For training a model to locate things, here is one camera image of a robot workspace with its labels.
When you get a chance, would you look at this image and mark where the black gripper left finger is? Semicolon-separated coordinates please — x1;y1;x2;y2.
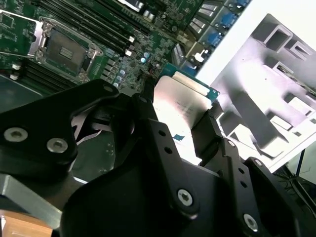
0;76;201;221

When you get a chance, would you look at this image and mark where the silver CPU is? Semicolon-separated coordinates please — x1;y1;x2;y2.
151;63;221;143

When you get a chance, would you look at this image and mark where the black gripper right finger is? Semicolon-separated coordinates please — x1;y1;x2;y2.
191;101;305;237

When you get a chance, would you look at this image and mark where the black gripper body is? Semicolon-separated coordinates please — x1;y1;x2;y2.
60;158;250;237

